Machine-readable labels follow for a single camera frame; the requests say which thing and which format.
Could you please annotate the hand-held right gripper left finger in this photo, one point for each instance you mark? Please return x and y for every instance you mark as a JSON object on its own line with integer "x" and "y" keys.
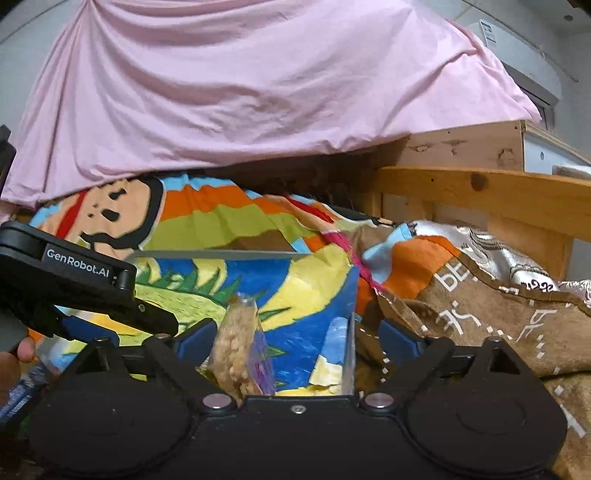
{"x": 199, "y": 338}

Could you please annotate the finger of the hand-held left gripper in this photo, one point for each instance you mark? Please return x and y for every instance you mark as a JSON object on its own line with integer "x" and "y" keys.
{"x": 154, "y": 318}
{"x": 87, "y": 331}

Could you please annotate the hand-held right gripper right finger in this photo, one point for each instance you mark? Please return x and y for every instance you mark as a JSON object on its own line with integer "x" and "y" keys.
{"x": 395, "y": 338}

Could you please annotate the clear peanut brittle packet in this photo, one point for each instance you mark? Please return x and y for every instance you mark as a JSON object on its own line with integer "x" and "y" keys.
{"x": 235, "y": 350}

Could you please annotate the person's left hand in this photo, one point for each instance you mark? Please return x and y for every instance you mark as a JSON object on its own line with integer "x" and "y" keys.
{"x": 18, "y": 364}

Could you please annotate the dark blue snack packet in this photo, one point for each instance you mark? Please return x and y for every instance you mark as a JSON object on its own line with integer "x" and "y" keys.
{"x": 23, "y": 397}

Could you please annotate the brown blanket with white print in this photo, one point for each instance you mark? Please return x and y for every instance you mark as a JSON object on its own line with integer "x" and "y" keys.
{"x": 498, "y": 318}

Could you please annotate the colourful cartoon printed blanket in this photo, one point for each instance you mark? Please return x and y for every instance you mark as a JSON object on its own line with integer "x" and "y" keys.
{"x": 221, "y": 207}

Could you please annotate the plywood board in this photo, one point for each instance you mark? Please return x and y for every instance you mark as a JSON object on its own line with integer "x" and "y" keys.
{"x": 466, "y": 145}

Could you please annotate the pink bed sheet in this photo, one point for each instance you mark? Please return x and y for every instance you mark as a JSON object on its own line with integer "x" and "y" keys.
{"x": 258, "y": 87}

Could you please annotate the white air conditioner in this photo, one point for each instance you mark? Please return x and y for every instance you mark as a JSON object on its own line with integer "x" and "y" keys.
{"x": 521, "y": 55}

